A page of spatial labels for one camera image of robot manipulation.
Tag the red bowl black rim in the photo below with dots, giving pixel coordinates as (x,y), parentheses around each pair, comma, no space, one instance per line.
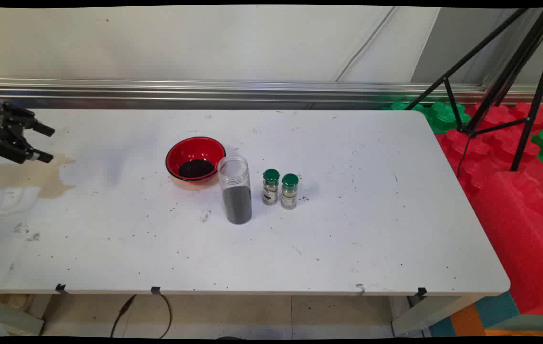
(195,150)

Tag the teal foam mat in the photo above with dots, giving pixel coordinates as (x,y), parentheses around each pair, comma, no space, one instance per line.
(498,310)

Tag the grey table leg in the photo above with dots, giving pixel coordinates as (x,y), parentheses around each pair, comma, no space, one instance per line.
(424,315)
(11,316)

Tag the green lid spice jar dark contents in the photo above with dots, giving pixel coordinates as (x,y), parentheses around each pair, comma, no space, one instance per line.
(271,188)

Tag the orange foam mat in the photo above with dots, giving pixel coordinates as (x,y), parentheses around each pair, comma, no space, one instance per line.
(469,322)

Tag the clear plastic jar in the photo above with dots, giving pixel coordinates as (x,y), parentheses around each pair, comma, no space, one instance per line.
(237,200)

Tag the aluminium rail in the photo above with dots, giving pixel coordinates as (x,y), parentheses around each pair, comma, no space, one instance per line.
(252,91)

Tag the green lid spice jar pale contents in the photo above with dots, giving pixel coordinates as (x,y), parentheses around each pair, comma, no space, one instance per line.
(289,193)

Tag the black tripod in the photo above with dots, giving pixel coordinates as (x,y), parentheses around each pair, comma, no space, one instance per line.
(510,71)

